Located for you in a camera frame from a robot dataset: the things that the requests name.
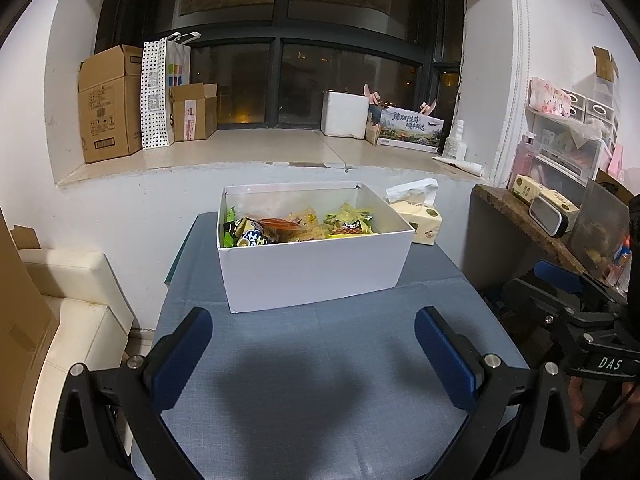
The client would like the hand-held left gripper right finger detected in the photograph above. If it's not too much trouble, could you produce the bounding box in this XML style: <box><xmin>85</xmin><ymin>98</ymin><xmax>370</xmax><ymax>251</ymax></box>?
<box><xmin>415</xmin><ymin>306</ymin><xmax>583</xmax><ymax>480</ymax></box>

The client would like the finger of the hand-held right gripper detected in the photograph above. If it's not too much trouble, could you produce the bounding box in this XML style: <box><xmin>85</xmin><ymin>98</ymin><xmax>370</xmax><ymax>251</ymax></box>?
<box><xmin>533</xmin><ymin>259</ymin><xmax>628</xmax><ymax>308</ymax></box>
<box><xmin>501</xmin><ymin>278</ymin><xmax>591</xmax><ymax>343</ymax></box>

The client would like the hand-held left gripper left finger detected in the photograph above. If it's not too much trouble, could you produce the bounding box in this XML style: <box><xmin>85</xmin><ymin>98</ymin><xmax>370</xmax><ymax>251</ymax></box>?
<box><xmin>52</xmin><ymin>306</ymin><xmax>214</xmax><ymax>480</ymax></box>

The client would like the white cardboard box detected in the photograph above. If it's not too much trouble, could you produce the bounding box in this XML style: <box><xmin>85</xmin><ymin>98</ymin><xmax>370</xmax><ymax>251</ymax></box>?
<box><xmin>216</xmin><ymin>180</ymin><xmax>416</xmax><ymax>314</ymax></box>

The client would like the heap of mixed snack packets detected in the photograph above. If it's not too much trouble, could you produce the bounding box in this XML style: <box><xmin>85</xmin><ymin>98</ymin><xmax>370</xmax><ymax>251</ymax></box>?
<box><xmin>220</xmin><ymin>201</ymin><xmax>376</xmax><ymax>249</ymax></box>

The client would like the person's right hand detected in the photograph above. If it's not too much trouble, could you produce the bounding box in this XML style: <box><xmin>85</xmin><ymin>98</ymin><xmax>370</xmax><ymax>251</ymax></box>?
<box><xmin>569</xmin><ymin>375</ymin><xmax>640</xmax><ymax>453</ymax></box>

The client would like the clear plastic container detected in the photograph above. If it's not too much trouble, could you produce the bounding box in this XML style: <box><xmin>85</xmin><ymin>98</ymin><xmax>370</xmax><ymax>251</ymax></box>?
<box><xmin>569</xmin><ymin>179</ymin><xmax>632</xmax><ymax>282</ymax></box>

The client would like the brown side table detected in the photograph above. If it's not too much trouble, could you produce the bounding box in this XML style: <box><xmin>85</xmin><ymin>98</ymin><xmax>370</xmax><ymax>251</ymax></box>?
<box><xmin>474</xmin><ymin>184</ymin><xmax>588</xmax><ymax>281</ymax></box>

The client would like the cream leather sofa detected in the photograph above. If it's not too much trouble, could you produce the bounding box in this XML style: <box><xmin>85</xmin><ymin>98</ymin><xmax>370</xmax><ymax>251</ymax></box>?
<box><xmin>19</xmin><ymin>247</ymin><xmax>136</xmax><ymax>463</ymax></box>

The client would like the clear plastic drawer organizer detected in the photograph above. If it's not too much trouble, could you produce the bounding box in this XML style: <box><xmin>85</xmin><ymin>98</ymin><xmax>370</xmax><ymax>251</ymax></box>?
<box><xmin>515</xmin><ymin>85</ymin><xmax>623</xmax><ymax>188</ymax></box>

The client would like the blue tablecloth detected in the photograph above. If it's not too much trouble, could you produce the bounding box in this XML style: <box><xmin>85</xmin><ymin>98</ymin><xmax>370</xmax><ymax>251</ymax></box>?
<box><xmin>127</xmin><ymin>210</ymin><xmax>537</xmax><ymax>480</ymax></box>

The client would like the yellow tissue box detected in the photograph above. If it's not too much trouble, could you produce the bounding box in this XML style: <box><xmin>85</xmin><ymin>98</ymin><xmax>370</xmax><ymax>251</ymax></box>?
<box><xmin>385</xmin><ymin>178</ymin><xmax>445</xmax><ymax>246</ymax></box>

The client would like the white tube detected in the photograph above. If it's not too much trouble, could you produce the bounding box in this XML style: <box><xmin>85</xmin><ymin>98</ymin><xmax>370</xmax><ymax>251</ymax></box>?
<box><xmin>432</xmin><ymin>155</ymin><xmax>485</xmax><ymax>177</ymax></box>

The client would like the flat brown cardboard sheet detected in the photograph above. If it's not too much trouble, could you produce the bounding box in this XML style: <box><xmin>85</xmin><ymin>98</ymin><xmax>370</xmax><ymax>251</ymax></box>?
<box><xmin>0</xmin><ymin>207</ymin><xmax>62</xmax><ymax>441</ymax></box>

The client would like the white plastic bottle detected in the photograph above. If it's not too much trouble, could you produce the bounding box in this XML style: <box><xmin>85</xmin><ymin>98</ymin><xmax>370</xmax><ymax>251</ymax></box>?
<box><xmin>444</xmin><ymin>119</ymin><xmax>469</xmax><ymax>160</ymax></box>

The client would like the pink floral cloth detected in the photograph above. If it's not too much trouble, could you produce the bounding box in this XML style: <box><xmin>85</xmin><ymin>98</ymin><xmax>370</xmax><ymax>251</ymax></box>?
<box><xmin>529</xmin><ymin>77</ymin><xmax>574</xmax><ymax>117</ymax></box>

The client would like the printed landscape tissue box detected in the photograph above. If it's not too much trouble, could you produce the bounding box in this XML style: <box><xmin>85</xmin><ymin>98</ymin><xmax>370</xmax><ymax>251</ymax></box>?
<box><xmin>375</xmin><ymin>106</ymin><xmax>445</xmax><ymax>154</ymax></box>

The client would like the small brown box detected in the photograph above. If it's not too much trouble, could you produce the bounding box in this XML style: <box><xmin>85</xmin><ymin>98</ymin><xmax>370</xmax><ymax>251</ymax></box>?
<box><xmin>364</xmin><ymin>105</ymin><xmax>382</xmax><ymax>146</ymax></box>

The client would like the small open cardboard box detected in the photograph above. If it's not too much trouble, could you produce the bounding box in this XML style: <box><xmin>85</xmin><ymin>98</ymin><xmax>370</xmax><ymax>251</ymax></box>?
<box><xmin>169</xmin><ymin>82</ymin><xmax>219</xmax><ymax>142</ymax></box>

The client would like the white foam box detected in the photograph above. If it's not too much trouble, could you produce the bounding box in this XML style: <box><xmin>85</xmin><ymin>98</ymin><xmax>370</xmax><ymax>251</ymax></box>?
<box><xmin>321</xmin><ymin>90</ymin><xmax>370</xmax><ymax>140</ymax></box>

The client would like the large brown cardboard box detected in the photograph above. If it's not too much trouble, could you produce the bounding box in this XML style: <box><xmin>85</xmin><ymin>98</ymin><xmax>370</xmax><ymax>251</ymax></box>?
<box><xmin>78</xmin><ymin>44</ymin><xmax>144</xmax><ymax>165</ymax></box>

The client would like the dotted white paper bag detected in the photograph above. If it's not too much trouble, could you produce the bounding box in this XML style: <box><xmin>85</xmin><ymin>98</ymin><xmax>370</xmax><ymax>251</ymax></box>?
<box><xmin>141</xmin><ymin>40</ymin><xmax>174</xmax><ymax>150</ymax></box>

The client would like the white bag with colour squares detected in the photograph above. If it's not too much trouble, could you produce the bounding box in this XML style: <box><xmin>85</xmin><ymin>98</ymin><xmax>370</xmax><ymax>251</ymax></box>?
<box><xmin>166</xmin><ymin>31</ymin><xmax>202</xmax><ymax>92</ymax></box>

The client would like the cardboard piece on wall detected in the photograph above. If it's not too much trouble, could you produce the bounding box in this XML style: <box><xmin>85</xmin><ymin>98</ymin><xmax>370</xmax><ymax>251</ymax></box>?
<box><xmin>593</xmin><ymin>45</ymin><xmax>620</xmax><ymax>84</ymax></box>

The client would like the black window frame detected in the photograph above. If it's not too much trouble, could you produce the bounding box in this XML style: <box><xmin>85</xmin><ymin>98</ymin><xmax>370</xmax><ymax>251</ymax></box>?
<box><xmin>94</xmin><ymin>0</ymin><xmax>467</xmax><ymax>132</ymax></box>

